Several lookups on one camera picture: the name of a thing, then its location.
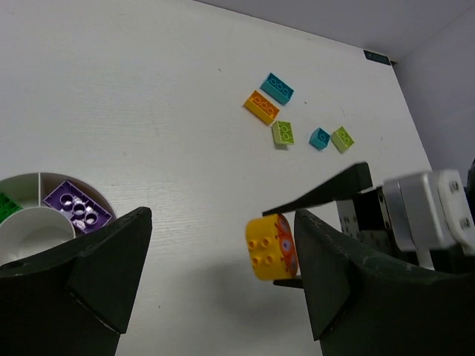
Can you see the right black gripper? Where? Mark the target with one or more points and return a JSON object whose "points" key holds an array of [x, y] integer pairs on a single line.
{"points": [[364, 218]]}

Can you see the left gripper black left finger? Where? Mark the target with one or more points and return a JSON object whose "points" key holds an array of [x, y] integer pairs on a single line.
{"points": [[76, 298]]}

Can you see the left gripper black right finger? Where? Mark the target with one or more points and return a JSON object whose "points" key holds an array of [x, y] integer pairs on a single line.
{"points": [[363, 302]]}

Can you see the orange yellow lego piece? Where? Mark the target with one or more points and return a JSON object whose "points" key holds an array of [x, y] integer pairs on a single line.
{"points": [[271, 248]]}

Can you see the purple lego brick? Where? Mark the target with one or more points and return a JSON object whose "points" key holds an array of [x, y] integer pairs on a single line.
{"points": [[85, 214]]}

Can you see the dark green lego stud piece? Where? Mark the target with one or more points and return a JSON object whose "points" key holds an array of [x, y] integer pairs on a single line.
{"points": [[8, 207]]}

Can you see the white divided round container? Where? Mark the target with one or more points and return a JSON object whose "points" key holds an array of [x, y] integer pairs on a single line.
{"points": [[37, 227]]}

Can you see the small blue lego brick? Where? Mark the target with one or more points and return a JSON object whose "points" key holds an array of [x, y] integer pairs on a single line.
{"points": [[319, 139]]}

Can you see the lime lego brick upper right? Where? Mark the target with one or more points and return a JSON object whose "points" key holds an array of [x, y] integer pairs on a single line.
{"points": [[342, 140]]}

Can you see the lime long lego brick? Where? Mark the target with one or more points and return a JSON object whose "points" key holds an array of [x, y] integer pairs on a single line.
{"points": [[282, 134]]}

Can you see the orange long lego brick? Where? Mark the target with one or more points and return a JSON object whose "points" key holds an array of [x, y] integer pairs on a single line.
{"points": [[261, 107]]}

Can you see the blue long lego brick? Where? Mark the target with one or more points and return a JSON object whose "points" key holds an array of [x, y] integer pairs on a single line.
{"points": [[277, 89]]}

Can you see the right blue corner label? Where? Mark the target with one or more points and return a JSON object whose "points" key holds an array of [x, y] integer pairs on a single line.
{"points": [[377, 57]]}

